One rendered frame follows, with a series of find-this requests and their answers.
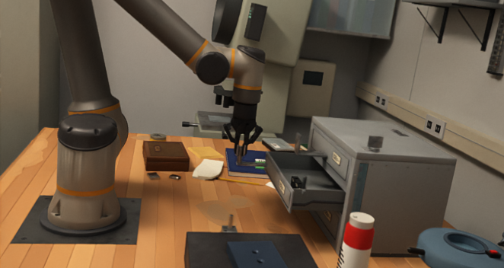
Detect beige box with dark screen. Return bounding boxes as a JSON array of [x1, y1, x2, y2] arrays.
[[285, 59, 337, 119]]

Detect grey flat tablet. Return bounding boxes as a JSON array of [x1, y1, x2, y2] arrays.
[[261, 136, 297, 152]]

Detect glass door wall cabinet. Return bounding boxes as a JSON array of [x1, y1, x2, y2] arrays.
[[305, 0, 401, 40]]

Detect yellow cloth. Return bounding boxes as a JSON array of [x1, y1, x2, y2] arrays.
[[187, 145, 225, 161]]

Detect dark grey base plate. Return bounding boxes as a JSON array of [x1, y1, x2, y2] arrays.
[[11, 195, 142, 246]]

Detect steel ruler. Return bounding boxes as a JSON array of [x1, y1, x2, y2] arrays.
[[486, 7, 504, 78]]

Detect small grey cube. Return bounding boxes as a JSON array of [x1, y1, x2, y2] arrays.
[[366, 135, 384, 152]]

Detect grey caliper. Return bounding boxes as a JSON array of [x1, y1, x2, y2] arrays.
[[235, 148, 269, 170]]

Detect black pin block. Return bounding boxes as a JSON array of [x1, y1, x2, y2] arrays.
[[289, 175, 308, 190]]

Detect grey wall shelf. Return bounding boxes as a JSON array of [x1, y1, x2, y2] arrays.
[[401, 0, 504, 53]]

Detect grey gauge pin on base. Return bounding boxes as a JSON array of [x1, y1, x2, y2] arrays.
[[221, 213, 238, 234]]

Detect white folded cloth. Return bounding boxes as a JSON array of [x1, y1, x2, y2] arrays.
[[191, 158, 225, 181]]

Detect white wall socket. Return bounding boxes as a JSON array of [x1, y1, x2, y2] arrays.
[[423, 113, 448, 140], [374, 91, 390, 111]]

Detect blue book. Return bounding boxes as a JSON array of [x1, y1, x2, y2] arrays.
[[225, 147, 271, 180]]

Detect yellow pencil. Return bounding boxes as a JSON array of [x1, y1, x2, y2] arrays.
[[217, 176, 266, 187]]

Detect white and red spray bottle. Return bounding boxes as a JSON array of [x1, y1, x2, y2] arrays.
[[337, 211, 376, 268]]

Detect blue round device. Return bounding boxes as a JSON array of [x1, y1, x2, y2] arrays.
[[407, 227, 504, 268]]

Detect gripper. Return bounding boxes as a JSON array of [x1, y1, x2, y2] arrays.
[[223, 100, 264, 156]]

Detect grey drawer with label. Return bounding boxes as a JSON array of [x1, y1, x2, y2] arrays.
[[310, 127, 352, 181]]

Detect black surface plate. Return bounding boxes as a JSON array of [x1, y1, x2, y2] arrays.
[[183, 231, 320, 268]]

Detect beige wall trunking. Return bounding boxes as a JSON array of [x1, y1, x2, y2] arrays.
[[355, 81, 504, 175]]

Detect grey open drawer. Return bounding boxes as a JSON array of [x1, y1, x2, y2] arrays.
[[264, 150, 348, 215]]

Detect grey low drawer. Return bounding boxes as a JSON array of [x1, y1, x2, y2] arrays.
[[314, 209, 344, 242]]

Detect grey drawer cabinet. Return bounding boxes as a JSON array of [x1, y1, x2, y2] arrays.
[[307, 116, 458, 258]]

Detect brown wooden box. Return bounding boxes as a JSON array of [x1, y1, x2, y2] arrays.
[[142, 140, 190, 172]]

